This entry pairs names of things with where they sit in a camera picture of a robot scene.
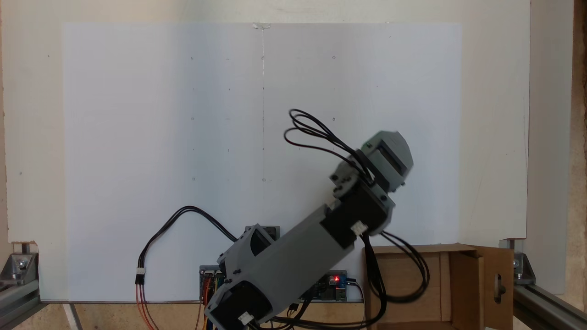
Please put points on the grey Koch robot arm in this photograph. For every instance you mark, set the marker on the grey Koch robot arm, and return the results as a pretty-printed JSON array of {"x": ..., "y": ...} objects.
[{"x": 293, "y": 256}]

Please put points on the blue circuit board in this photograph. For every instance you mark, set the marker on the blue circuit board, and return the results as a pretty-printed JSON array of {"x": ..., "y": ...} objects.
[{"x": 337, "y": 288}]

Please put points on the brown cardboard box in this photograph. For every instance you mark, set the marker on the brown cardboard box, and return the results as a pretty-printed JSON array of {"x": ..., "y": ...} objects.
[{"x": 463, "y": 293}]

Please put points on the clear tape piece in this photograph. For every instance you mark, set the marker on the clear tape piece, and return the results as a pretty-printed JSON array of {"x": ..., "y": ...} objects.
[{"x": 261, "y": 25}]

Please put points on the metal corner bracket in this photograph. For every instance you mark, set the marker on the metal corner bracket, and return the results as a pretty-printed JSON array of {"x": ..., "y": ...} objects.
[
  {"x": 523, "y": 268},
  {"x": 18, "y": 268}
]

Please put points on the aluminium frame post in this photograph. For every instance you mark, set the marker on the aluminium frame post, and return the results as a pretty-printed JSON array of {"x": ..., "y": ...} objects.
[
  {"x": 545, "y": 309},
  {"x": 16, "y": 302}
]

